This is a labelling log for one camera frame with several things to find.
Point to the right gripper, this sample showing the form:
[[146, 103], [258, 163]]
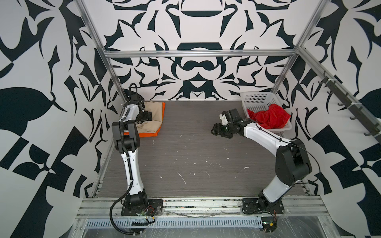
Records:
[[218, 130]]

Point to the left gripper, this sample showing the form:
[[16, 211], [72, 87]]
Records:
[[148, 116]]

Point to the beige shorts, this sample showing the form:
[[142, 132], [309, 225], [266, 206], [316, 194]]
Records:
[[153, 126]]

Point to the orange shorts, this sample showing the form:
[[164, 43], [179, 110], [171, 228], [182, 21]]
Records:
[[124, 117]]

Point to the red shorts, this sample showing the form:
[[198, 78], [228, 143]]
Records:
[[273, 118]]

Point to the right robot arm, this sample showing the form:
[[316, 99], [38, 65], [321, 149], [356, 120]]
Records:
[[292, 163]]

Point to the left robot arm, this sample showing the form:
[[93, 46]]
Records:
[[127, 142]]

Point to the white laundry basket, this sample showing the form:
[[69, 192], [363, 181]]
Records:
[[260, 101]]

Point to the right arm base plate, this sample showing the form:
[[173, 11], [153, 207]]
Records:
[[261, 206]]

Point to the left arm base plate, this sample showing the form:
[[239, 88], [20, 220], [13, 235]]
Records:
[[150, 208]]

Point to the aluminium frame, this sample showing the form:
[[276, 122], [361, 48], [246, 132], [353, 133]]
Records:
[[214, 50]]

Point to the white slotted cable duct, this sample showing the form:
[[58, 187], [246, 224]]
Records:
[[186, 222]]

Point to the wall hook rail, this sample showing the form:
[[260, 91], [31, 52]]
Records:
[[349, 102]]

